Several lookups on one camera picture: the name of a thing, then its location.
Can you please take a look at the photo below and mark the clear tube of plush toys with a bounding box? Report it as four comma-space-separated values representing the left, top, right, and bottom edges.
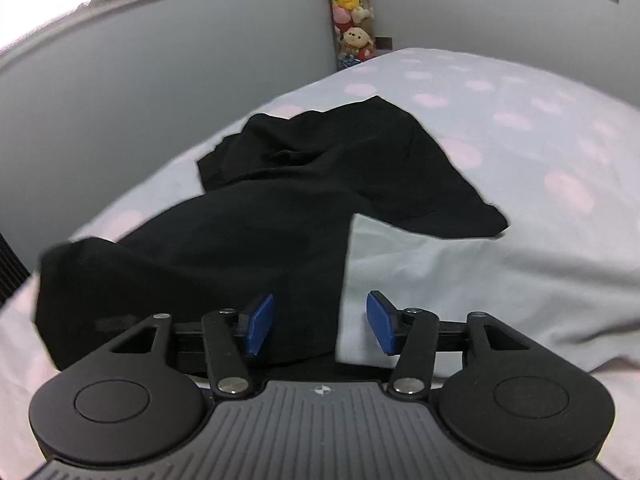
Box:
326, 0, 376, 73

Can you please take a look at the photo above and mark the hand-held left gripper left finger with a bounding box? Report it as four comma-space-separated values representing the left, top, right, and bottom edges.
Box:
95, 294, 275, 400

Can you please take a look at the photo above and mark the light grey garment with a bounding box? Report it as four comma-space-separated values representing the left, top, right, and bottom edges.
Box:
334, 212, 640, 380

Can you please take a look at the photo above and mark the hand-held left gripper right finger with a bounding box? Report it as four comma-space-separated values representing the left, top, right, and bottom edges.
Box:
366, 290, 538, 401

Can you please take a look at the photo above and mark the polka dot bed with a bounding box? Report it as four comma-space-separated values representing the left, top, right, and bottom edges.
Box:
0, 47, 640, 480

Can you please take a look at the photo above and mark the black garment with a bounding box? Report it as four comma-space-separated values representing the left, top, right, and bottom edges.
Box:
34, 95, 511, 372

